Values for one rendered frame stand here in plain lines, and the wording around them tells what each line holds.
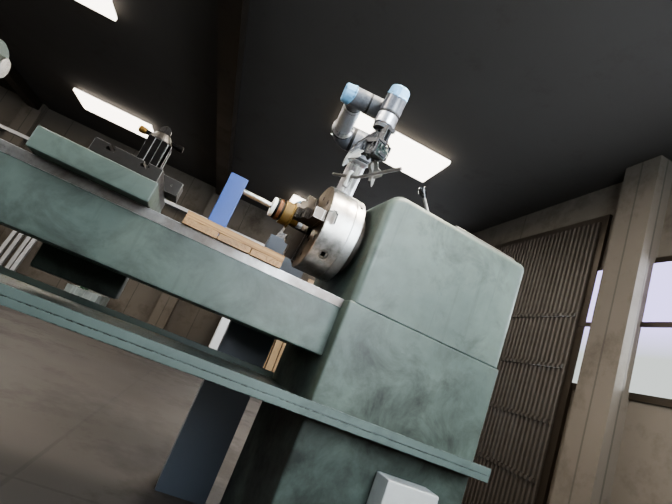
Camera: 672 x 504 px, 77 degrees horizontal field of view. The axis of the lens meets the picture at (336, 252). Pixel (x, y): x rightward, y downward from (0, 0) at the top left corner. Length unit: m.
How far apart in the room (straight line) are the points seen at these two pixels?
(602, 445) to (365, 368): 2.38
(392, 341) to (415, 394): 0.18
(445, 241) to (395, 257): 0.20
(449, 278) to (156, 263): 0.90
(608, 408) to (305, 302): 2.60
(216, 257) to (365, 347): 0.51
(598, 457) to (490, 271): 2.11
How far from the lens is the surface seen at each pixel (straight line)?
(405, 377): 1.39
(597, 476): 3.48
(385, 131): 1.51
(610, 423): 3.51
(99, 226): 1.26
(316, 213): 1.37
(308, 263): 1.40
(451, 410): 1.50
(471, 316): 1.52
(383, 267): 1.34
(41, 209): 1.29
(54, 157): 1.26
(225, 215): 1.40
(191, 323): 8.60
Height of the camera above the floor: 0.65
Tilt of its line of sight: 15 degrees up
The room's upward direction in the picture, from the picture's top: 22 degrees clockwise
